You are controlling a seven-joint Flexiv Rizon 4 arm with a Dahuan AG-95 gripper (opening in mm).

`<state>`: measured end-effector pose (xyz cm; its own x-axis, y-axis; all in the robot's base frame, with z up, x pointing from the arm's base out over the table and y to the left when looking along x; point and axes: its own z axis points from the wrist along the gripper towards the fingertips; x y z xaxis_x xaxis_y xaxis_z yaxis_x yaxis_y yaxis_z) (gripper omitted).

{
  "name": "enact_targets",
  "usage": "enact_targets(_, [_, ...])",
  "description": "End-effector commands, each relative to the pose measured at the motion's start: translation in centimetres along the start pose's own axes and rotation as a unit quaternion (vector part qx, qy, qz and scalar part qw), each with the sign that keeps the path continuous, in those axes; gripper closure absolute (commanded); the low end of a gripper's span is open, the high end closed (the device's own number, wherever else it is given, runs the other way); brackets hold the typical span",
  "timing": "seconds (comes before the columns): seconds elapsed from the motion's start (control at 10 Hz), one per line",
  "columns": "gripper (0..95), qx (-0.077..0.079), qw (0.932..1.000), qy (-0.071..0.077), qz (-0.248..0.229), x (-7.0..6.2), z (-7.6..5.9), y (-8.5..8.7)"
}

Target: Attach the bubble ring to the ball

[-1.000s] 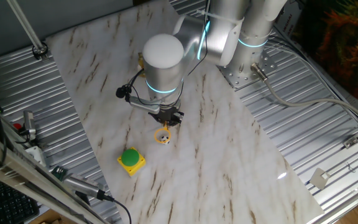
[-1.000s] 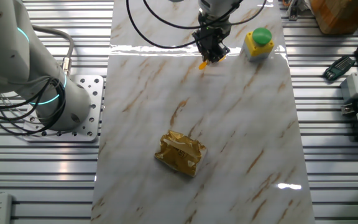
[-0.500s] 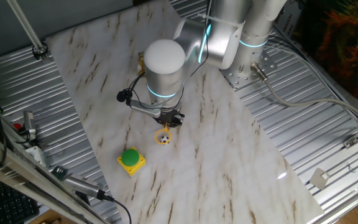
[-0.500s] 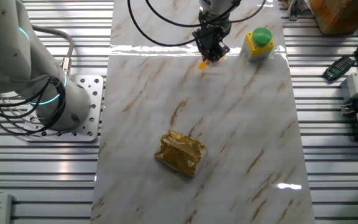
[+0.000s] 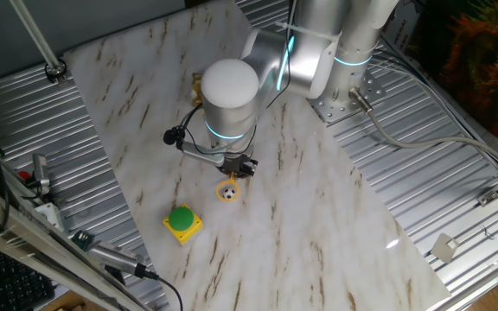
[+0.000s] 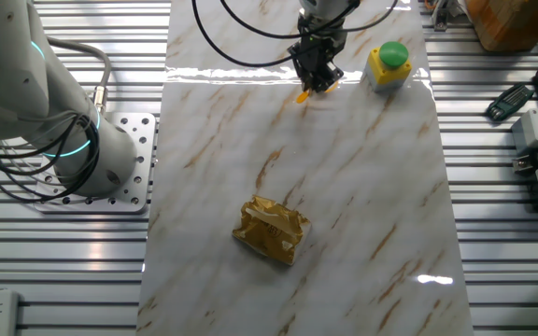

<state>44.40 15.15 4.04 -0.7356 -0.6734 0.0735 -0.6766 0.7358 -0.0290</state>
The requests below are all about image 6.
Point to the marble pattern mat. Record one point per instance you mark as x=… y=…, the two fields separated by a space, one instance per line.
x=250 y=210

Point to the gold foil packet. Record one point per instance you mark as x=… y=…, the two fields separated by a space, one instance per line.
x=271 y=231

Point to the green bit set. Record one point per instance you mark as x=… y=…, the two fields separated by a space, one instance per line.
x=509 y=102

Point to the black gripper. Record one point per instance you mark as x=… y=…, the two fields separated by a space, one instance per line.
x=318 y=46

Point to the wooden box top right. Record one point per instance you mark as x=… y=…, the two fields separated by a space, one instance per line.
x=516 y=23

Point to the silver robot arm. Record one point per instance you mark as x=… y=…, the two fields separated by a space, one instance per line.
x=7 y=70

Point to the small silver metal device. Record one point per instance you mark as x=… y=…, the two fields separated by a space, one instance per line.
x=524 y=164

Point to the green button yellow box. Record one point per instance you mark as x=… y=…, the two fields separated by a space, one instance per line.
x=392 y=53

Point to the grey metal box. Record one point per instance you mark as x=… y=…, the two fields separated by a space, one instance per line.
x=530 y=130

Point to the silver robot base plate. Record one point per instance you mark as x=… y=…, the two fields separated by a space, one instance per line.
x=143 y=140

